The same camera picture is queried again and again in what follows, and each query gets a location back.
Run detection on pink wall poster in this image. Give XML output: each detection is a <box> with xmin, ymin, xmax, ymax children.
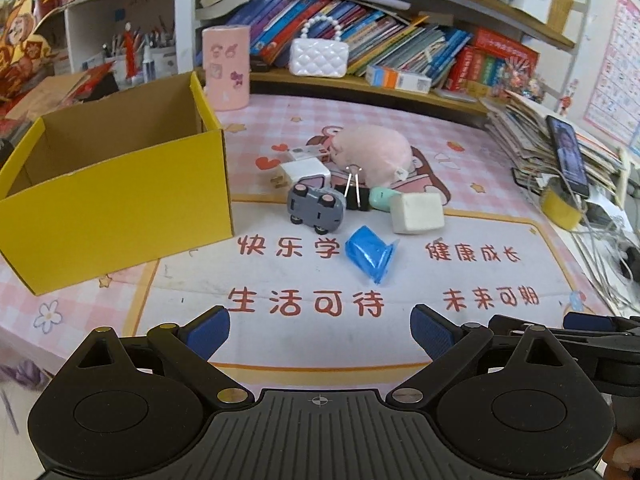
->
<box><xmin>582</xmin><ymin>0</ymin><xmax>640</xmax><ymax>143</ymax></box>

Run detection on white pen cup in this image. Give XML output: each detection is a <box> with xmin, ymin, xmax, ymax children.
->
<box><xmin>102</xmin><ymin>54</ymin><xmax>132</xmax><ymax>86</ymax></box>
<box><xmin>142</xmin><ymin>45</ymin><xmax>176</xmax><ymax>81</ymax></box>

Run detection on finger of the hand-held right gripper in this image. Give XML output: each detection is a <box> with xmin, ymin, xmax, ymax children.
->
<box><xmin>555</xmin><ymin>311</ymin><xmax>640</xmax><ymax>357</ymax></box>
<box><xmin>487</xmin><ymin>314</ymin><xmax>532</xmax><ymax>336</ymax></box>

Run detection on red printed figure decoration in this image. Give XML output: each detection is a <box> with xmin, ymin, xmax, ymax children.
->
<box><xmin>0</xmin><ymin>0</ymin><xmax>68</xmax><ymax>103</ymax></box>

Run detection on white charger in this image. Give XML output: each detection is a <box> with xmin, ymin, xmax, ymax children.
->
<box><xmin>270</xmin><ymin>157</ymin><xmax>331</xmax><ymax>192</ymax></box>

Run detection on mint green small toy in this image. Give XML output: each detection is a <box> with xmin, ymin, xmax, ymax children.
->
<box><xmin>369</xmin><ymin>187</ymin><xmax>401</xmax><ymax>212</ymax></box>

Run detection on white foam block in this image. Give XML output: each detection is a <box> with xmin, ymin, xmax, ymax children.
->
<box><xmin>389</xmin><ymin>192</ymin><xmax>446</xmax><ymax>234</ymax></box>

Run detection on stack of paper booklets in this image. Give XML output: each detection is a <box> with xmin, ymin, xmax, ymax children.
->
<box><xmin>482</xmin><ymin>90</ymin><xmax>621</xmax><ymax>188</ymax></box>

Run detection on brown cardboard sheet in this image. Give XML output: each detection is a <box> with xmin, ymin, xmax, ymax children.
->
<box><xmin>5</xmin><ymin>71</ymin><xmax>103</xmax><ymax>121</ymax></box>

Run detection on white quilted handbag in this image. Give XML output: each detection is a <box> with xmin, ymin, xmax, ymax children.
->
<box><xmin>289</xmin><ymin>16</ymin><xmax>350</xmax><ymax>78</ymax></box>

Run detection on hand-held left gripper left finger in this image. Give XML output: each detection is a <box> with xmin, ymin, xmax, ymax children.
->
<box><xmin>65</xmin><ymin>305</ymin><xmax>256</xmax><ymax>411</ymax></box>

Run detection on white shelf cabinet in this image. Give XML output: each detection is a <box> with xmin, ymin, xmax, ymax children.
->
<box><xmin>62</xmin><ymin>0</ymin><xmax>177</xmax><ymax>81</ymax></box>

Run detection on white cables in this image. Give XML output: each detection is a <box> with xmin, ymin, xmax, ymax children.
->
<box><xmin>515</xmin><ymin>170</ymin><xmax>640</xmax><ymax>311</ymax></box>

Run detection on cartoon wall sticker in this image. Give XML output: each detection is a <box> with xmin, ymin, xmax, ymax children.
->
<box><xmin>556</xmin><ymin>79</ymin><xmax>580</xmax><ymax>117</ymax></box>

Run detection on yellow cardboard box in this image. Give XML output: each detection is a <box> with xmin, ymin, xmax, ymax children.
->
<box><xmin>0</xmin><ymin>71</ymin><xmax>235</xmax><ymax>296</ymax></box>

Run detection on row of colourful books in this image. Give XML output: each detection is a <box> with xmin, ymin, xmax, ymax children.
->
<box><xmin>225</xmin><ymin>0</ymin><xmax>473</xmax><ymax>88</ymax></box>

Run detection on pink pen holder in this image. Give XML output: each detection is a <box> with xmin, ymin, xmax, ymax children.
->
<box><xmin>201</xmin><ymin>25</ymin><xmax>251</xmax><ymax>111</ymax></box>

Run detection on red boxed book set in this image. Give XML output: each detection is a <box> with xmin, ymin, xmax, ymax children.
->
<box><xmin>445</xmin><ymin>29</ymin><xmax>541</xmax><ymax>98</ymax></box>

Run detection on black smartphone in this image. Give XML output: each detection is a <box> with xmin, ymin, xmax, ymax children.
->
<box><xmin>545</xmin><ymin>115</ymin><xmax>591</xmax><ymax>198</ymax></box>

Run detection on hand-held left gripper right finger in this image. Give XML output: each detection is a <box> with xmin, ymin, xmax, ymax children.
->
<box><xmin>387</xmin><ymin>305</ymin><xmax>576</xmax><ymax>409</ymax></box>

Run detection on wooden bookshelf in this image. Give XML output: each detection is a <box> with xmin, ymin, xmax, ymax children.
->
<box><xmin>195</xmin><ymin>0</ymin><xmax>596</xmax><ymax>116</ymax></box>

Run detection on black binder clip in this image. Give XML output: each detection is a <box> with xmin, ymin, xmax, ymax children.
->
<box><xmin>334</xmin><ymin>165</ymin><xmax>371</xmax><ymax>211</ymax></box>

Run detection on yellow tape roll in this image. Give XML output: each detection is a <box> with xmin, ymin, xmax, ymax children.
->
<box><xmin>539</xmin><ymin>177</ymin><xmax>583</xmax><ymax>231</ymax></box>

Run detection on grey toy car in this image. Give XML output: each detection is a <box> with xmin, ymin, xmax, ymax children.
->
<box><xmin>286</xmin><ymin>183</ymin><xmax>347</xmax><ymax>233</ymax></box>

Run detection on pink plush toy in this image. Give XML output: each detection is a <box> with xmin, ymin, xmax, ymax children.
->
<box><xmin>327</xmin><ymin>125</ymin><xmax>416</xmax><ymax>187</ymax></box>

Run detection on orange and white box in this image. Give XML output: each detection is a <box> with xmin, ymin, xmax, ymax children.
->
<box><xmin>365</xmin><ymin>65</ymin><xmax>432</xmax><ymax>95</ymax></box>

